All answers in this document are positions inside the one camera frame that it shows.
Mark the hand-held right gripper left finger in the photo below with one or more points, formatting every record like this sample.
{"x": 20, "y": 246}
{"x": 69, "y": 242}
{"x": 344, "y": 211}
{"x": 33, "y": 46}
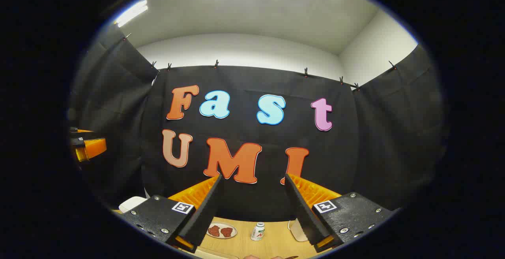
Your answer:
{"x": 205, "y": 211}

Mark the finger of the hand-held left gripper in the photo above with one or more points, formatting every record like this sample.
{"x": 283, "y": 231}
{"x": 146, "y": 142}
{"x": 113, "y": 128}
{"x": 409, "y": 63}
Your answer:
{"x": 94, "y": 146}
{"x": 81, "y": 133}

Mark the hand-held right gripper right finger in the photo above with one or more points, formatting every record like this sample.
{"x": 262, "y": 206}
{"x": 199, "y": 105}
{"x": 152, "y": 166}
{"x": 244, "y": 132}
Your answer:
{"x": 303, "y": 215}

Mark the white rice cooker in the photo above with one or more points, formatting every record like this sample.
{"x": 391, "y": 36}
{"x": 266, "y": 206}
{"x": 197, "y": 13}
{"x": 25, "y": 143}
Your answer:
{"x": 132, "y": 204}

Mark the white toaster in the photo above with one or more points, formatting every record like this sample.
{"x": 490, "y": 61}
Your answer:
{"x": 298, "y": 232}

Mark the red meat piece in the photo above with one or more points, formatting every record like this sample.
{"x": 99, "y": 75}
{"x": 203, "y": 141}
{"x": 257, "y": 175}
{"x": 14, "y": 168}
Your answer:
{"x": 214, "y": 231}
{"x": 226, "y": 232}

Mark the white round plate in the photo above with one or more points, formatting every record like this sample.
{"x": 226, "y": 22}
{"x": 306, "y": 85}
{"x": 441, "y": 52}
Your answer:
{"x": 230, "y": 233}

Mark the white drink bottle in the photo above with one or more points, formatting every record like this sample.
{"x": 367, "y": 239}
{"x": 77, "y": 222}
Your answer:
{"x": 257, "y": 232}

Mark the ceiling light panel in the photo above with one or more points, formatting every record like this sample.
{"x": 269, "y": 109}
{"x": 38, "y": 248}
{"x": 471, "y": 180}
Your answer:
{"x": 132, "y": 12}

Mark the black backdrop cloth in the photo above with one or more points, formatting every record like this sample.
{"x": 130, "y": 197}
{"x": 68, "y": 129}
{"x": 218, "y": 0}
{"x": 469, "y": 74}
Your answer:
{"x": 256, "y": 81}

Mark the row of black cloth clips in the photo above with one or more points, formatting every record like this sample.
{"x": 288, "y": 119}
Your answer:
{"x": 216, "y": 63}

